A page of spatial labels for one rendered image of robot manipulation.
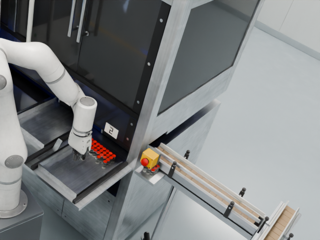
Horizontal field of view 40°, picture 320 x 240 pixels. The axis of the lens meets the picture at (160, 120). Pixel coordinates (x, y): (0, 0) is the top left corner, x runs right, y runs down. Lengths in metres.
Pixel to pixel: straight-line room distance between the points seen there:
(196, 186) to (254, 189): 1.64
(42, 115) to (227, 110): 2.54
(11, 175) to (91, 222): 1.04
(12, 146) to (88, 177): 0.60
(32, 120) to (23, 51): 0.98
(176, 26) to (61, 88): 0.55
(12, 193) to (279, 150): 3.02
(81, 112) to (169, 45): 0.47
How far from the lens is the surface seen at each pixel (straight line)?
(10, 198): 2.04
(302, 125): 5.02
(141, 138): 2.21
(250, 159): 4.19
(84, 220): 2.91
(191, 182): 2.32
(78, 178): 2.24
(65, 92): 1.70
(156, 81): 2.01
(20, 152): 1.79
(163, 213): 2.61
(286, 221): 2.40
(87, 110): 1.80
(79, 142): 1.93
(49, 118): 2.55
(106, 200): 2.64
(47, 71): 1.63
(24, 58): 1.60
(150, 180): 2.33
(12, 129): 1.75
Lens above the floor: 2.51
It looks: 37 degrees down
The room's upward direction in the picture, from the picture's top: 18 degrees clockwise
